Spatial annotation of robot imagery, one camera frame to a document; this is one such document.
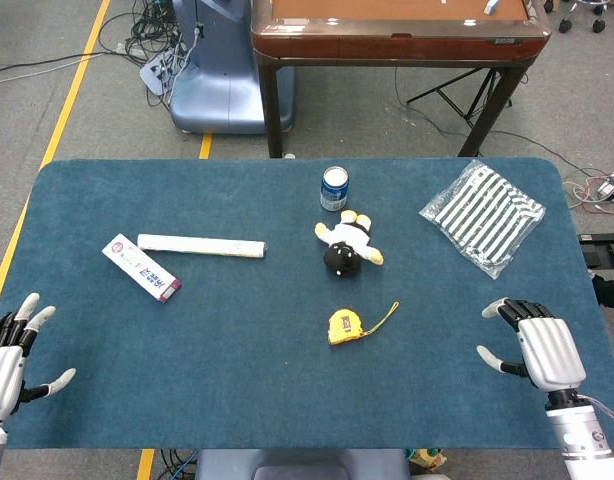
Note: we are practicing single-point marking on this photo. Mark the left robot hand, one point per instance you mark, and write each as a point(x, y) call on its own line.
point(2, 372)

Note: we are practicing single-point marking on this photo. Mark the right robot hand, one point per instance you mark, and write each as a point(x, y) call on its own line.
point(552, 355)

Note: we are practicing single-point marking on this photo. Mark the yellow tape measure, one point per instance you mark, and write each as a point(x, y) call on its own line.
point(344, 327)

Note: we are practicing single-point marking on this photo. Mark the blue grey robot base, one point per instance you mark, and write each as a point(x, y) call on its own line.
point(222, 75)

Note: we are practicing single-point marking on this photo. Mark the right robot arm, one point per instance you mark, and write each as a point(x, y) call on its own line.
point(582, 450)

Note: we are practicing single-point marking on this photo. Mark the black foot pedal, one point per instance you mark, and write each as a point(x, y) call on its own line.
point(604, 250)

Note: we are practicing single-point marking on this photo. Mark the striped cloth in plastic bag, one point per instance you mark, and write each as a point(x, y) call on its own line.
point(482, 217)

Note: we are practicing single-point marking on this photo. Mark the white purple toothpaste box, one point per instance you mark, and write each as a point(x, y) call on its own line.
point(139, 267)

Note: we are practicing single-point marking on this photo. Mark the blue table mat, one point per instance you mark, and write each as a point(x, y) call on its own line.
point(237, 375)

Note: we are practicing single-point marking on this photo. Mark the black white plush toy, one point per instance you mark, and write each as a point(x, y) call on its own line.
point(344, 242)

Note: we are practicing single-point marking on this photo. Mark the white toothpaste tube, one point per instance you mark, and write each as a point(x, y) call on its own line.
point(202, 246)

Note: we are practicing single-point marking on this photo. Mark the black tripod stand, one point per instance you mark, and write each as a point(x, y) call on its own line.
point(457, 102)

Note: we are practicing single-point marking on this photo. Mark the blue drink can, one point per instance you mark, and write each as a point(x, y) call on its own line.
point(334, 192)

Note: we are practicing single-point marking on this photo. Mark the grey robot torso base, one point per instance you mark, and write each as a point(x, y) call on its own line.
point(302, 465)

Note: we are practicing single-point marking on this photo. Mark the grey power strip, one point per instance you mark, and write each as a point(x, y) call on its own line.
point(154, 72)

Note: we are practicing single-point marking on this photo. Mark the black office chair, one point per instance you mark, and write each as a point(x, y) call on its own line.
point(582, 15)

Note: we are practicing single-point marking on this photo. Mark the brown mahjong table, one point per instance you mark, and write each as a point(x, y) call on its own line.
point(402, 42)

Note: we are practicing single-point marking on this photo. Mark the single white blue mahjong tile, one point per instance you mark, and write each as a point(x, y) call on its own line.
point(491, 6)

